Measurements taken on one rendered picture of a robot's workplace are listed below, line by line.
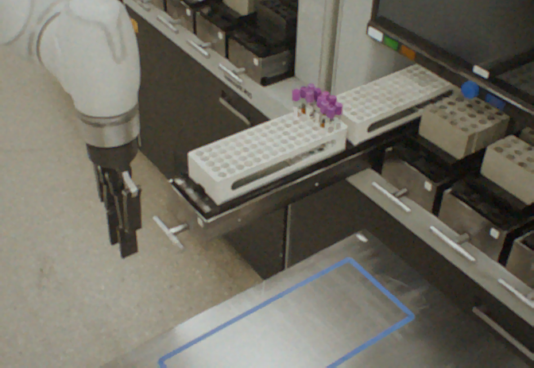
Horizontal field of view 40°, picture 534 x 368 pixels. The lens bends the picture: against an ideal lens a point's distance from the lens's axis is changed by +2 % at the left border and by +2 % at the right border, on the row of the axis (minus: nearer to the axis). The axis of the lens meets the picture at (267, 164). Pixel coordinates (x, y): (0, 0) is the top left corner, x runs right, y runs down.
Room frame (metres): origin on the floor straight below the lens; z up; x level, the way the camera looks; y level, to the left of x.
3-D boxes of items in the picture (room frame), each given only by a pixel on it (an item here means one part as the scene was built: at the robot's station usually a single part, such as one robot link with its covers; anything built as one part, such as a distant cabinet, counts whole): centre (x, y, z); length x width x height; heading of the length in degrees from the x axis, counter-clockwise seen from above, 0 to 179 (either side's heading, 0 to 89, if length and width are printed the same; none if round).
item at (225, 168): (1.07, 0.00, 0.83); 0.30 x 0.10 x 0.06; 127
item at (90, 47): (0.90, 0.25, 1.13); 0.13 x 0.11 x 0.16; 45
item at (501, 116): (1.19, -0.41, 0.85); 0.12 x 0.02 x 0.06; 38
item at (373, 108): (1.26, -0.26, 0.83); 0.30 x 0.10 x 0.06; 127
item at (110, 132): (0.89, 0.24, 1.03); 0.09 x 0.09 x 0.06
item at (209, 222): (1.15, -0.11, 0.78); 0.73 x 0.14 x 0.09; 127
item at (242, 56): (1.72, -0.19, 0.78); 0.73 x 0.14 x 0.09; 127
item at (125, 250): (0.87, 0.23, 0.80); 0.03 x 0.01 x 0.07; 127
